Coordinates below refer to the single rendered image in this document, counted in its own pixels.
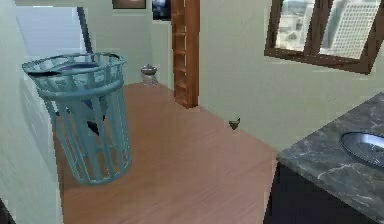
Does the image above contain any black slanted pole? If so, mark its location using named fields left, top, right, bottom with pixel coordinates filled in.
left=76, top=6, right=94, bottom=55

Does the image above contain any brown framed wall picture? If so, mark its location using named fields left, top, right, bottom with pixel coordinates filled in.
left=111, top=0, right=148, bottom=10

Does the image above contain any grey marble vanity cabinet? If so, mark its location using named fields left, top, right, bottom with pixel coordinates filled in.
left=262, top=92, right=384, bottom=224

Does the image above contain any brown wooden ladder shelf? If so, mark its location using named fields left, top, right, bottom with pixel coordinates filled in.
left=170, top=0, right=201, bottom=109

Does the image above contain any small silver lidded bin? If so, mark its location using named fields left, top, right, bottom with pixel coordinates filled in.
left=140, top=64, right=159, bottom=87

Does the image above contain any small dark floor object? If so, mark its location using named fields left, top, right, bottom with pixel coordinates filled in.
left=228, top=117, right=242, bottom=131

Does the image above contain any blue garbage can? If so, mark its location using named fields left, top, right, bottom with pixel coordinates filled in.
left=27, top=62, right=108, bottom=137

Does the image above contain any silver oval sink basin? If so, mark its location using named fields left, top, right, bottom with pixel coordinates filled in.
left=339, top=131, right=384, bottom=169

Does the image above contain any brown framed window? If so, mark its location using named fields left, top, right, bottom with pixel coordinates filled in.
left=263, top=0, right=384, bottom=76

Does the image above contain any dark framed wall picture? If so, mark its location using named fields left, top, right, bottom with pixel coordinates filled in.
left=151, top=0, right=172, bottom=22

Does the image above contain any green slatted garbage container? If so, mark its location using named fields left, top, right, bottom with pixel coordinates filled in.
left=21, top=51, right=133, bottom=186

